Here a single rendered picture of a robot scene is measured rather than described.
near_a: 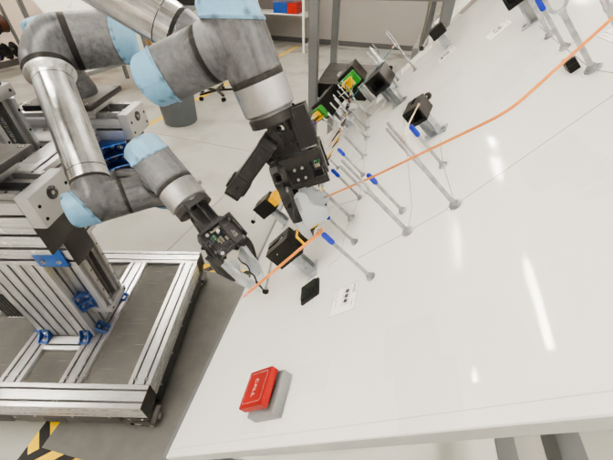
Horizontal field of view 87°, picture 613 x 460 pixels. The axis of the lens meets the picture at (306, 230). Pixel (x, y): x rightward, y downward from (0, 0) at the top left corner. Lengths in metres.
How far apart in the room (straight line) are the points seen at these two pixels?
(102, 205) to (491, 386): 0.68
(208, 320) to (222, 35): 1.62
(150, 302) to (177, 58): 1.47
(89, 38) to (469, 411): 0.93
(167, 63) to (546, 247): 0.47
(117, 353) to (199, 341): 0.38
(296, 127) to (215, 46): 0.14
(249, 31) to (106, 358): 1.50
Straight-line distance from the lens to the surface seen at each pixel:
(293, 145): 0.49
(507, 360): 0.31
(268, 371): 0.46
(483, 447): 0.83
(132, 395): 1.56
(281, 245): 0.56
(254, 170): 0.49
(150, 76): 0.51
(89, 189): 0.75
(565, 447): 0.66
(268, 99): 0.45
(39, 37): 0.94
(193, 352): 1.83
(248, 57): 0.45
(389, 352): 0.37
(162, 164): 0.64
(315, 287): 0.54
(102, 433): 1.81
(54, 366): 1.82
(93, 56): 0.95
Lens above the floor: 1.53
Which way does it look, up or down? 41 degrees down
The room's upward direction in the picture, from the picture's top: straight up
